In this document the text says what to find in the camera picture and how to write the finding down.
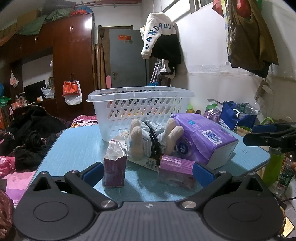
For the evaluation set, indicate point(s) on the green toy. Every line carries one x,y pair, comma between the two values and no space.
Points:
190,108

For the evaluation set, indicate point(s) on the small purple packet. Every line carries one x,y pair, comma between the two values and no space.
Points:
175,166

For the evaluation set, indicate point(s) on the cardboard boxes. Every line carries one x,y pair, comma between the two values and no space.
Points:
23,18

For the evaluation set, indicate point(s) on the dark clothes pile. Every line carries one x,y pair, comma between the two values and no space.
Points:
30,129

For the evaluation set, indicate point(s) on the white lettered hoodie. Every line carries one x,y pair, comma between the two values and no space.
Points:
150,37

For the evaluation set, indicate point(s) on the green bottle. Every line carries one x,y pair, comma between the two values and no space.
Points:
274,169

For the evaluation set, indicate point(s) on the beige plush toy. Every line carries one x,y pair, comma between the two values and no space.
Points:
136,143

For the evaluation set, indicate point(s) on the pink card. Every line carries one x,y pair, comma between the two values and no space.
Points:
108,82

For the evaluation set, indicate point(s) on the grey door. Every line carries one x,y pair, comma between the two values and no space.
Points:
127,64

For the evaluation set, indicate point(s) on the pink blanket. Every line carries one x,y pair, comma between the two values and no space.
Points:
16,180

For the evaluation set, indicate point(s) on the black television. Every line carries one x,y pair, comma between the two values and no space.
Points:
33,91

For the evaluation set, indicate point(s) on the black hanging garment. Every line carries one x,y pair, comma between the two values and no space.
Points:
166,51

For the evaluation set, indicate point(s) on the tan paper bag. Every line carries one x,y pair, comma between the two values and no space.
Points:
242,131

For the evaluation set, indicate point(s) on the blue shopping bag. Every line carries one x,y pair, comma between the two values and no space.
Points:
227,115

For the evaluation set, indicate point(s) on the purple foil bag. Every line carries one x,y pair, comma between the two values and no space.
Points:
212,114

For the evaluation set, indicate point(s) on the wooden boards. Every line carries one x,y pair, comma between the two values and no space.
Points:
101,60

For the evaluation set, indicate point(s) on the metal crutches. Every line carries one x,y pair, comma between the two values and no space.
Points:
155,71

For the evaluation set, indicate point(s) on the green plant leaves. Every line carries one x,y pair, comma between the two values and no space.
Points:
264,121

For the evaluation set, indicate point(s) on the large purple tissue pack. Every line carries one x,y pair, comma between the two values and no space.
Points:
208,143

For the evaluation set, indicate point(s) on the small white hanging bag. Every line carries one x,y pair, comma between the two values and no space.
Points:
13,80

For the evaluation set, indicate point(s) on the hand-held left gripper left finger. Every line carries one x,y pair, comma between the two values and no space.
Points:
93,172

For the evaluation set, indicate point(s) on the pale patterned hanging bag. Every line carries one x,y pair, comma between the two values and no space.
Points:
229,27

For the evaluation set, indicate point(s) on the white plastic basket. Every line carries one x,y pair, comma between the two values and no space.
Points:
138,91

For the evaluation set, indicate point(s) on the red hanging bag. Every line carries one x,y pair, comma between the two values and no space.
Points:
218,7

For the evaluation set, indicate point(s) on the clear water bottle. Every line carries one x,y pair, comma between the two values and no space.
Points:
248,108

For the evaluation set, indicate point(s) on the black and white bag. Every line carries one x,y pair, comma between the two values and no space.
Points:
167,69

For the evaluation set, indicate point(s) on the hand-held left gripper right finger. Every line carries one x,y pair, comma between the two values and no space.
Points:
203,175

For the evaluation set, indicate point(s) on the orange and white plastic bag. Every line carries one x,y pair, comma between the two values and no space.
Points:
69,89

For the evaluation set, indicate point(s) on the brown wooden wardrobe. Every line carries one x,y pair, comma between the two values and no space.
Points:
76,58

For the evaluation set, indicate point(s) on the green cloth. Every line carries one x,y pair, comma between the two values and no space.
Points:
46,19

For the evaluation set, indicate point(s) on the white box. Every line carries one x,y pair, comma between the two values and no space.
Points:
151,163

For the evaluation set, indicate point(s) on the olive hanging cloth bag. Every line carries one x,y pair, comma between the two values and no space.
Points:
249,46

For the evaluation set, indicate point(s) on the floral bedding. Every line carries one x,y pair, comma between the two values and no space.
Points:
83,119

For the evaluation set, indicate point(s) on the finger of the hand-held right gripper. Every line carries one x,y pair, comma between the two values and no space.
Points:
263,128
256,139

